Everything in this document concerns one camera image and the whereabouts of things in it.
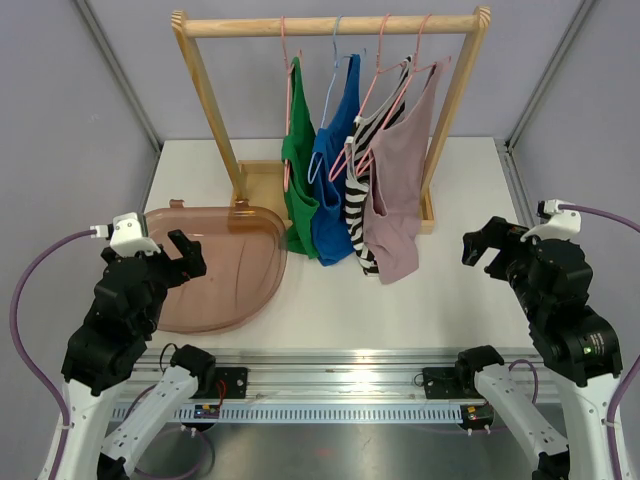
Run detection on white slotted cable duct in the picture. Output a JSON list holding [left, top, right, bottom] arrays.
[[109, 403, 466, 424]]

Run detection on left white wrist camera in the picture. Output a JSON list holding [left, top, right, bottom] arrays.
[[90, 212, 161, 257]]

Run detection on right aluminium frame post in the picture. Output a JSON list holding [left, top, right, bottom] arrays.
[[505, 0, 599, 154]]

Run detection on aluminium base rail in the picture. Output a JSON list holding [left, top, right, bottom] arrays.
[[115, 347, 556, 401]]

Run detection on translucent brown plastic bin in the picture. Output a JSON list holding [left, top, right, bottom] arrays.
[[146, 200, 288, 335]]

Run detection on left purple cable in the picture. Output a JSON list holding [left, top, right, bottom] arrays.
[[9, 230, 94, 480]]

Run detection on pink hanger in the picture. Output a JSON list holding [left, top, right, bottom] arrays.
[[280, 16, 295, 192], [328, 13, 407, 182], [344, 13, 453, 176]]

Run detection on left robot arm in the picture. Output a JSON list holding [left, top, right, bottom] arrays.
[[51, 230, 216, 479]]

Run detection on aluminium frame post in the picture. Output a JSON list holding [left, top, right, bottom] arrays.
[[71, 0, 163, 155], [505, 0, 599, 154]]

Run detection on wooden clothes rack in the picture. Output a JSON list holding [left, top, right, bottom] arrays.
[[171, 6, 491, 235]]

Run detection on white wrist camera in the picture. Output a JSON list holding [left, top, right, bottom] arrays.
[[520, 199, 582, 243], [90, 212, 161, 257]]

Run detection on pink ribbed tank top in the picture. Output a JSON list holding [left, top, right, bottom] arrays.
[[364, 61, 445, 285]]

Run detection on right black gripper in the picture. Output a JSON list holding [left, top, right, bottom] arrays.
[[462, 215, 548, 320]]

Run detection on blue tank top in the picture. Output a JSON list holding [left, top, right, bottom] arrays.
[[308, 54, 361, 266]]

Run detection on light blue hanger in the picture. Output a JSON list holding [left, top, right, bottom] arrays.
[[306, 14, 354, 185]]

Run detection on left aluminium frame post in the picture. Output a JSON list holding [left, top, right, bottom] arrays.
[[71, 0, 163, 155]]

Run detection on black white striped tank top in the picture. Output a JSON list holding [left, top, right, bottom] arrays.
[[343, 55, 413, 276]]

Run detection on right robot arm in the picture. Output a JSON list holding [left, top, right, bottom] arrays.
[[453, 217, 633, 479]]

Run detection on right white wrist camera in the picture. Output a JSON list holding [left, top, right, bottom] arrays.
[[520, 199, 582, 243]]

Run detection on green tank top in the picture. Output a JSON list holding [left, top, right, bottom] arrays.
[[281, 56, 319, 259]]

